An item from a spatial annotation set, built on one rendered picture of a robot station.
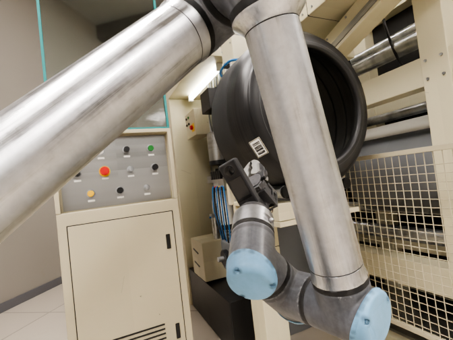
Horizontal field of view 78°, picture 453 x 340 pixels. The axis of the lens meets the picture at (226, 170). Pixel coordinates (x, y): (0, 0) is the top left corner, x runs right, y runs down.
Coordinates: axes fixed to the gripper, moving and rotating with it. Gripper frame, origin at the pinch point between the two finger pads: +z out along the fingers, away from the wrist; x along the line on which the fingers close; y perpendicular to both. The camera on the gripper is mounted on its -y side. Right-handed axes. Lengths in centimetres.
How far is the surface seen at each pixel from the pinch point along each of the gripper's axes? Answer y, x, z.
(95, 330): 30, -105, -11
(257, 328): 83, -54, 3
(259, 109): -5.3, 5.6, 18.8
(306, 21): -8, 31, 80
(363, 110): 26, 33, 41
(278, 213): 24.0, -5.8, 4.1
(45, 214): 2, -289, 139
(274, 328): 83, -44, 1
